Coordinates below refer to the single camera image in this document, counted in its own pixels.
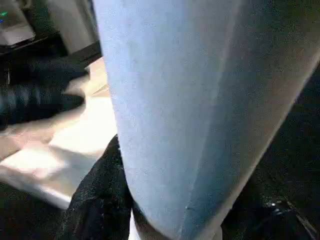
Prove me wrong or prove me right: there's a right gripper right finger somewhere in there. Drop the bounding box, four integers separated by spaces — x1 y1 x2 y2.
222 197 318 240

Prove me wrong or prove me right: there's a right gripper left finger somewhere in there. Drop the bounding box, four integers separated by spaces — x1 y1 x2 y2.
56 134 136 240

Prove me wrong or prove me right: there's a white plastic table top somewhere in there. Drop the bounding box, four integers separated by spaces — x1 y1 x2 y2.
0 57 121 211

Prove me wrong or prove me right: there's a white plastic table leg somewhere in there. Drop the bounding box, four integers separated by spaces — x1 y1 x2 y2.
92 0 320 240

